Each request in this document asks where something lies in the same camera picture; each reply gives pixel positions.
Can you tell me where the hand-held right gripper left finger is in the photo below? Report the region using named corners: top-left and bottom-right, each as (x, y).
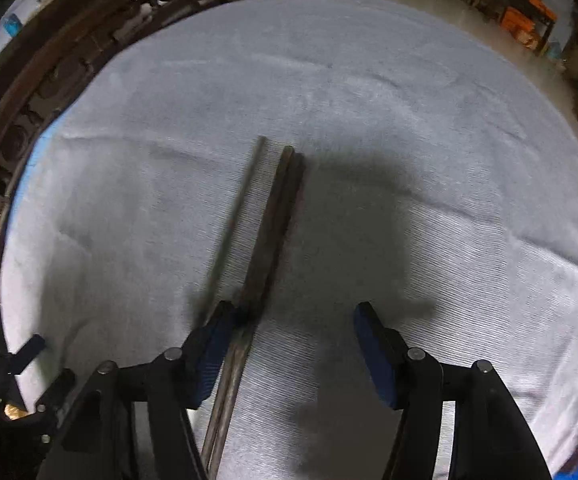
top-left (36, 301), bottom-right (247, 480)

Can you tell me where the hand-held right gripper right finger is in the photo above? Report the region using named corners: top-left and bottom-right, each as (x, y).
top-left (353, 301), bottom-right (552, 480)

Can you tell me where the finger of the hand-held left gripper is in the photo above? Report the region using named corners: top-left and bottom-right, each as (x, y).
top-left (34, 369), bottom-right (76, 414)
top-left (12, 334), bottom-right (47, 376)

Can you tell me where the dark wooden chopstick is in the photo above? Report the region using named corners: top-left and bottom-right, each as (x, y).
top-left (209, 152), bottom-right (306, 480)
top-left (200, 146), bottom-right (296, 461)
top-left (196, 136), bottom-right (268, 323)

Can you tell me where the grey table cloth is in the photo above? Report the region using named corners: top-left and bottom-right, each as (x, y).
top-left (0, 0), bottom-right (578, 480)

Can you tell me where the carved dark wooden bench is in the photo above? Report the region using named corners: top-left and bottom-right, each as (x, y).
top-left (0, 0), bottom-right (250, 341)

